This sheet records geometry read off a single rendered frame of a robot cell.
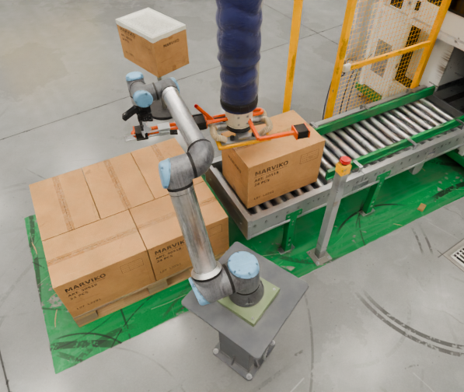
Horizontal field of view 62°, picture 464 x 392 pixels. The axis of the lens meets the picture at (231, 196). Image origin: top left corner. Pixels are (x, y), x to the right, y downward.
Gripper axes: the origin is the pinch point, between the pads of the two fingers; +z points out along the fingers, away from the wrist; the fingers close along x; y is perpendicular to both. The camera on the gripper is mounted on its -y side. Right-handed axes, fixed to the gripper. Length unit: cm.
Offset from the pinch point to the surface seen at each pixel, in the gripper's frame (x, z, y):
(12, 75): 328, 124, -160
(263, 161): -15, 27, 71
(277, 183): -14, 52, 83
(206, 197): 0, 68, 34
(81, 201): 19, 68, -54
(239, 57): -9, -43, 57
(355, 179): -14, 64, 146
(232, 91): -6, -22, 53
